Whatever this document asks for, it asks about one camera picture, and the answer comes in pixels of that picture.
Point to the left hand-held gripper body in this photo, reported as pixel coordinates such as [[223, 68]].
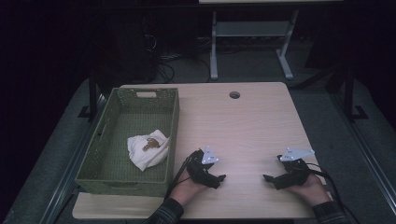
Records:
[[199, 169]]

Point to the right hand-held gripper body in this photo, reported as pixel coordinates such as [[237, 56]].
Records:
[[295, 172]]

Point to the white towel with brown print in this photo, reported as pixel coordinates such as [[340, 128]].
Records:
[[149, 158]]

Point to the green woven basket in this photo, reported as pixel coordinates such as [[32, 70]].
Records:
[[124, 124]]

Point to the person's right hand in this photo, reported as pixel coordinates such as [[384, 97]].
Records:
[[313, 191]]

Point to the person's left hand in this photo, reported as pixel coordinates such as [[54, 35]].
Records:
[[183, 191]]

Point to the white metal stand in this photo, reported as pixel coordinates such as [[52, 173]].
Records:
[[252, 29]]

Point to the grey metal rail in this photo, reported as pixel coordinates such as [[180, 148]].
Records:
[[364, 149], [71, 161]]

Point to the black upright post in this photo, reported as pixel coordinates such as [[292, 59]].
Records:
[[349, 93], [92, 93]]

